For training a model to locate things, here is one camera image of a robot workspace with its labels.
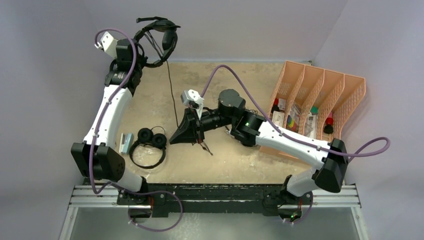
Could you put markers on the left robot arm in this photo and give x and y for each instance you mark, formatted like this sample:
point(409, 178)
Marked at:
point(95, 156)

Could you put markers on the black over-ear headphones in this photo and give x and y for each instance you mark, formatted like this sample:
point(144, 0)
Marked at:
point(146, 138)

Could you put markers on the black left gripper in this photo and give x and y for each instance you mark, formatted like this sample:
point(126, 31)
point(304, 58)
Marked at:
point(142, 60)

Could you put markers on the small white box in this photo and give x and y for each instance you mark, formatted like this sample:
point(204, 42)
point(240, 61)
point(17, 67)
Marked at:
point(281, 104)

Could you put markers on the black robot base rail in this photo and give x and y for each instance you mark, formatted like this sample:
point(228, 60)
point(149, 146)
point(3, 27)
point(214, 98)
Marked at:
point(270, 200)

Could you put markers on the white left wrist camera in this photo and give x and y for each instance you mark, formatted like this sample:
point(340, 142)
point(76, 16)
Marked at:
point(107, 44)

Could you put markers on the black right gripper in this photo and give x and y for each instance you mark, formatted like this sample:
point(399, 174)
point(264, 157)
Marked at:
point(191, 126)

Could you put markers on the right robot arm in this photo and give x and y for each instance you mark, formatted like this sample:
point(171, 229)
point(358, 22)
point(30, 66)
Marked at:
point(327, 160)

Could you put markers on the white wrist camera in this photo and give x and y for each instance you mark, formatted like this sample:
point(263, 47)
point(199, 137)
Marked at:
point(107, 44)
point(192, 99)

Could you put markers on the large white staples box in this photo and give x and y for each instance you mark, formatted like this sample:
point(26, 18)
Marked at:
point(278, 118)

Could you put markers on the peach plastic file organizer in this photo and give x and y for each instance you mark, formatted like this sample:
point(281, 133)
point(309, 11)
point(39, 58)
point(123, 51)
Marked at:
point(335, 94)

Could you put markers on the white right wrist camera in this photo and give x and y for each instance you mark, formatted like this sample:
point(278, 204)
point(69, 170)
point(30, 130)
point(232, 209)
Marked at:
point(192, 99)

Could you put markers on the green cap object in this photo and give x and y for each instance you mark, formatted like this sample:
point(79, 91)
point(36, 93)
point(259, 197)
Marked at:
point(314, 110)

